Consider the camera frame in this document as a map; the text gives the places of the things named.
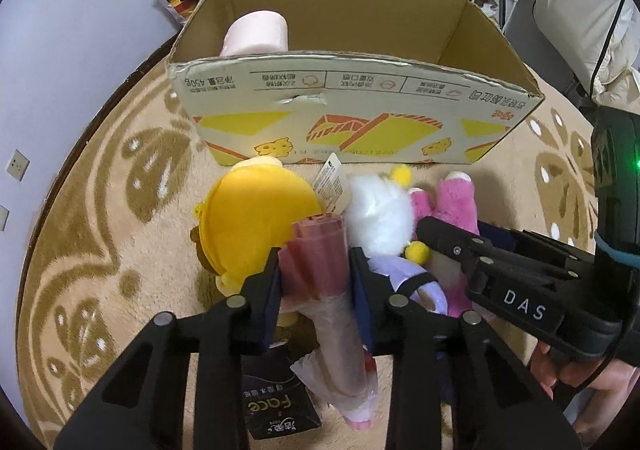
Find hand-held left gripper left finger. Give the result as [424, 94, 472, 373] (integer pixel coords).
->
[52, 247, 284, 450]

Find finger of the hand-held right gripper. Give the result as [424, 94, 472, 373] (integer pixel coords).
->
[416, 215, 596, 334]
[479, 221, 597, 277]

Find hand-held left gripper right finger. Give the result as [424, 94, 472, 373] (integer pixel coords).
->
[349, 247, 582, 450]

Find purple plush doll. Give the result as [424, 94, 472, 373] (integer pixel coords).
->
[367, 253, 448, 316]

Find pink plastic-wrapped soft pack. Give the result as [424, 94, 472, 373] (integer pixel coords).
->
[277, 213, 377, 433]

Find white plush toy yellow pompoms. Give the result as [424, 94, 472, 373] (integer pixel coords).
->
[345, 165, 431, 265]

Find pink plush toy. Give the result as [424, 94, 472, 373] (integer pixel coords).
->
[410, 171, 483, 318]

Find printed cardboard box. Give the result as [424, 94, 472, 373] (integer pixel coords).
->
[167, 0, 545, 166]

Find person's right hand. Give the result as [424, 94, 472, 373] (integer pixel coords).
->
[529, 342, 640, 437]

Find black tissue packet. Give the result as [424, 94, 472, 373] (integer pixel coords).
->
[240, 342, 322, 441]

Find pink paper roll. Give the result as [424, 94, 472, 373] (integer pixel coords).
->
[220, 10, 291, 57]

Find white power wall socket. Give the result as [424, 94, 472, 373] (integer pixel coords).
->
[4, 149, 31, 181]

